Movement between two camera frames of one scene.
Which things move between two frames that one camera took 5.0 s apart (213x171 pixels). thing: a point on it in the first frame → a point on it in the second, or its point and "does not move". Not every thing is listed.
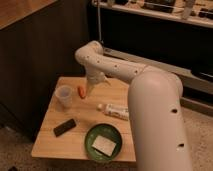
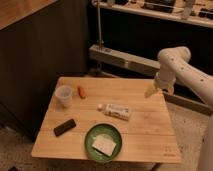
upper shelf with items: x=196 y=11 does not move
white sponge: x=104 y=145 does not move
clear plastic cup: x=63 y=94 does not move
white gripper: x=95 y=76 → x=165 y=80
